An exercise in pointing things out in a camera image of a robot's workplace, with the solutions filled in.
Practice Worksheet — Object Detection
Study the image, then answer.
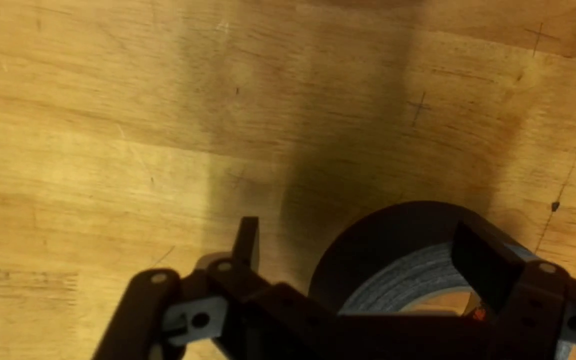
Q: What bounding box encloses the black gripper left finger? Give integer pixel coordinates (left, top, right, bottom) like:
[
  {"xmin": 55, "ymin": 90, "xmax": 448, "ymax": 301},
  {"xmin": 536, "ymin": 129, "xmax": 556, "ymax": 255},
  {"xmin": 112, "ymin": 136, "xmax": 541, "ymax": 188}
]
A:
[{"xmin": 90, "ymin": 213, "xmax": 263, "ymax": 360}]

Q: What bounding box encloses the black masking tape roll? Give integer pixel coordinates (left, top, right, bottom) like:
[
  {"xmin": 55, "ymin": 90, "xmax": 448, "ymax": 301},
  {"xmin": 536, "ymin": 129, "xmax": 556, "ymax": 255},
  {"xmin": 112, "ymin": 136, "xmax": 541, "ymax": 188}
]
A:
[{"xmin": 305, "ymin": 197, "xmax": 543, "ymax": 320}]

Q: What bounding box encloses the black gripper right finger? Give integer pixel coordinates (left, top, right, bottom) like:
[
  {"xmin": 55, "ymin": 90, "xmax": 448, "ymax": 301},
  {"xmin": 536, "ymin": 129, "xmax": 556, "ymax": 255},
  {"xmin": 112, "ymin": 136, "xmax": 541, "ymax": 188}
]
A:
[{"xmin": 450, "ymin": 219, "xmax": 576, "ymax": 360}]

